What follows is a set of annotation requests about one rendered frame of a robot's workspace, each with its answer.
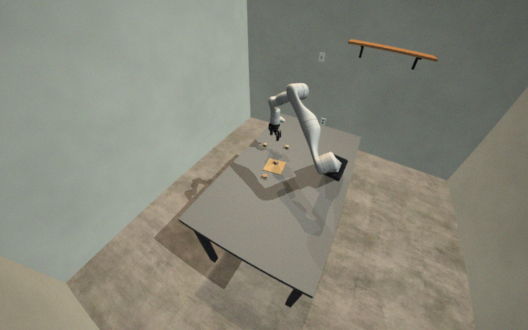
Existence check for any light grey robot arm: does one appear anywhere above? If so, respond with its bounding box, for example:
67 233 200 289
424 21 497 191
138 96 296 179
268 83 341 175

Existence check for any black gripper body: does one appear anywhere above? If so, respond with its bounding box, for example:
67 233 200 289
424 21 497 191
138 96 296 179
270 123 280 133

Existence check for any tan flat mat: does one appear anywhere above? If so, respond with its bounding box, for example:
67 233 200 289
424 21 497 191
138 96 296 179
263 158 286 175

